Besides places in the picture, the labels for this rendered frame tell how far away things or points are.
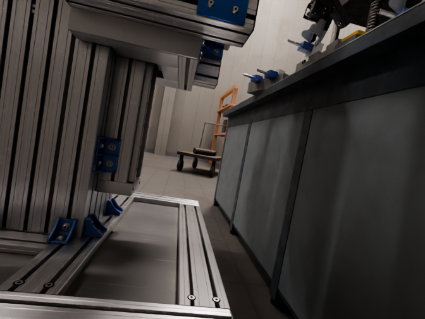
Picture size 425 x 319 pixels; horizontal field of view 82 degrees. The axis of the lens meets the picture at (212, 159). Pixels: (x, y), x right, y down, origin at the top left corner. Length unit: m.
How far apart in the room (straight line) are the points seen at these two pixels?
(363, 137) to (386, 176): 0.11
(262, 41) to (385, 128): 7.53
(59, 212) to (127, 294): 0.27
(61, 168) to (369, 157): 0.69
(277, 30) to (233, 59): 1.62
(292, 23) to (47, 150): 8.23
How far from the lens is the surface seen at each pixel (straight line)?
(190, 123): 7.15
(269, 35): 8.19
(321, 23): 1.09
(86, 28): 0.62
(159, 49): 0.58
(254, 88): 1.27
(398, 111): 0.61
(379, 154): 0.61
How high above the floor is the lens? 0.50
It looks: 3 degrees down
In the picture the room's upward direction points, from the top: 10 degrees clockwise
